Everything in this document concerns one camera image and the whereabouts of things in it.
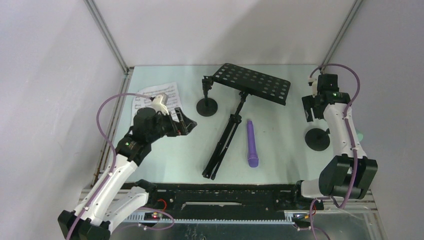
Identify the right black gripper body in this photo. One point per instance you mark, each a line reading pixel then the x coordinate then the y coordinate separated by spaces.
pixel 309 102

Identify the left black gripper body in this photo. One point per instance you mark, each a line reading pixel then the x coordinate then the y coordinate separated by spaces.
pixel 165 126

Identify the black round microphone stand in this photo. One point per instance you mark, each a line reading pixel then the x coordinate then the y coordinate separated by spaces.
pixel 206 106
pixel 317 139

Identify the black music stand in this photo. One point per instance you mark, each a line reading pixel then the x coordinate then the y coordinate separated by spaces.
pixel 248 82

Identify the green toy microphone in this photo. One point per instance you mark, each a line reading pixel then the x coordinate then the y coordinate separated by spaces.
pixel 360 136

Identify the purple toy microphone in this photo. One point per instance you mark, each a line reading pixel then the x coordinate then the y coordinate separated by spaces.
pixel 252 156

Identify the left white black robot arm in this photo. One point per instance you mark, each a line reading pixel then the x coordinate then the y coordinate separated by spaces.
pixel 97 216

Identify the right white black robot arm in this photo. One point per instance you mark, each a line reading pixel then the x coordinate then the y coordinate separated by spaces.
pixel 350 172

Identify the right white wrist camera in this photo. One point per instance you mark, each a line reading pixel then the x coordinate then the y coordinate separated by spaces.
pixel 312 82

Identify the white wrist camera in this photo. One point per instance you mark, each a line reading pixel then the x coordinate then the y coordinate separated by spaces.
pixel 159 103
pixel 312 82

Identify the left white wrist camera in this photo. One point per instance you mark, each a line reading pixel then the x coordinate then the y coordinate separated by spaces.
pixel 159 103

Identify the aluminium frame rail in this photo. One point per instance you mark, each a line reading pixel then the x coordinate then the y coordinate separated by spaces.
pixel 124 86

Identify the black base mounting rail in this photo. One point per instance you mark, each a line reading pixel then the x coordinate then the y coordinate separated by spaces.
pixel 232 203

